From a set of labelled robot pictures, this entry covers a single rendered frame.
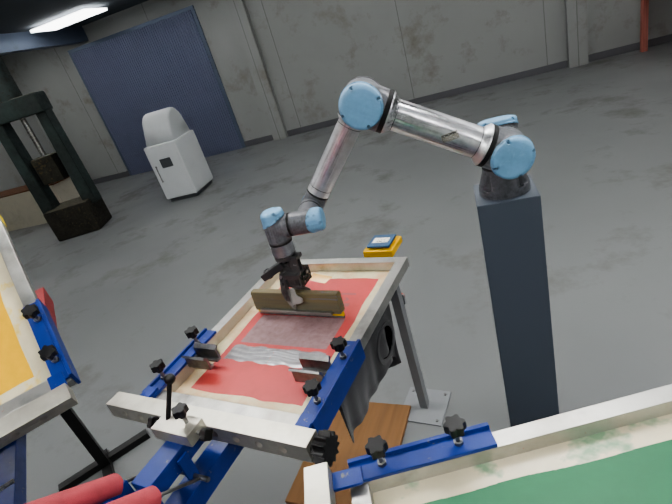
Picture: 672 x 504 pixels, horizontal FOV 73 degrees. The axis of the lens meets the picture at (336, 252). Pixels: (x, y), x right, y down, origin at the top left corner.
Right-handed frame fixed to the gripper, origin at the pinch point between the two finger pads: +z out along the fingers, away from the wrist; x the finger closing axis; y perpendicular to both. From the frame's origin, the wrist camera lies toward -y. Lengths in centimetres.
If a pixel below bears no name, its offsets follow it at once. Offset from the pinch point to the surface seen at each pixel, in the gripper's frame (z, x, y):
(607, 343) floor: 97, 105, 99
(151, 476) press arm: -4, -70, 2
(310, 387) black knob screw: -7, -41, 29
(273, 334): 5.0, -11.3, -4.6
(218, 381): 5.2, -34.0, -11.1
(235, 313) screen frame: 2.2, -5.6, -24.0
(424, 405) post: 97, 47, 18
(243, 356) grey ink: 4.5, -23.3, -8.7
